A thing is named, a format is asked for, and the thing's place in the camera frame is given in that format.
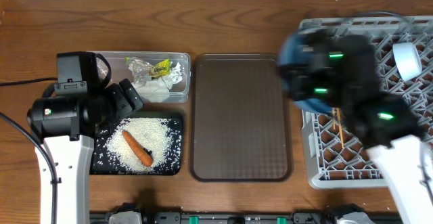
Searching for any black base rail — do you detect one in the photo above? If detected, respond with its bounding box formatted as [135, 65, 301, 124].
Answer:
[89, 211, 376, 224]

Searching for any orange carrot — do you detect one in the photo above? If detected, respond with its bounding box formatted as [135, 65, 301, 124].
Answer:
[122, 131, 153, 167]

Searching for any pile of rice grains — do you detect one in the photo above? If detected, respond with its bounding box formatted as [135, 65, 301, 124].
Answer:
[94, 117, 182, 174]

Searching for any grey dishwasher rack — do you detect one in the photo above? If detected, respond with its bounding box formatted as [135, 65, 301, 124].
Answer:
[299, 16, 432, 189]

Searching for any dark blue plate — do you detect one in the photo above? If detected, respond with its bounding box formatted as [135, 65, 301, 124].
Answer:
[277, 30, 332, 114]

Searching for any black waste tray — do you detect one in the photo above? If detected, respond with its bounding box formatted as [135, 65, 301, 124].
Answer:
[89, 110, 185, 177]

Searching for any yellow snack wrapper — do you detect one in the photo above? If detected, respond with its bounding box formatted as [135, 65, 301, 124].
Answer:
[149, 59, 170, 78]

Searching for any crumpled silver foil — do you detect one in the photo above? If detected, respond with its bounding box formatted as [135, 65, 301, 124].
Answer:
[125, 57, 152, 84]

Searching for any brown serving tray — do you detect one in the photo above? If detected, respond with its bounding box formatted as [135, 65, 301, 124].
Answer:
[189, 53, 293, 182]

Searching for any crumpled white tissue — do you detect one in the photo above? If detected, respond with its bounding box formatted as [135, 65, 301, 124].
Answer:
[132, 62, 183, 103]

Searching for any clear plastic waste bin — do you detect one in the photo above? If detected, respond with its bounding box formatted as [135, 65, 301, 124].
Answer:
[98, 51, 191, 103]

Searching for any wooden chopstick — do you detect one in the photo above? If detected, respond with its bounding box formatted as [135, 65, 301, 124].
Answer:
[332, 108, 336, 130]
[336, 108, 344, 149]

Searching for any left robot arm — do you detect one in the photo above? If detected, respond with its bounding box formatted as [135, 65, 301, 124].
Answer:
[28, 51, 143, 223]

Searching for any light blue bowl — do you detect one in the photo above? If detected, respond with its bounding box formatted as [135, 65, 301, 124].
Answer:
[392, 42, 422, 81]

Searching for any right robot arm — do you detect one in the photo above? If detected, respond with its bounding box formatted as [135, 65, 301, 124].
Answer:
[278, 29, 432, 223]

